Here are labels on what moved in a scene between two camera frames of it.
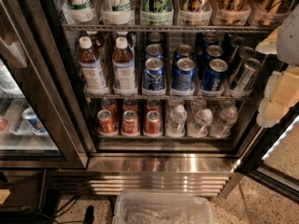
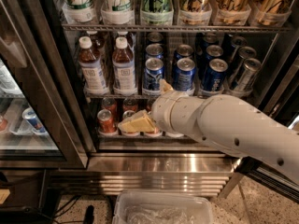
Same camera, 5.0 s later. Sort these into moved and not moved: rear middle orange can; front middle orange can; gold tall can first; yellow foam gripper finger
Moved: yellow foam gripper finger
Not moved: front middle orange can; rear middle orange can; gold tall can first
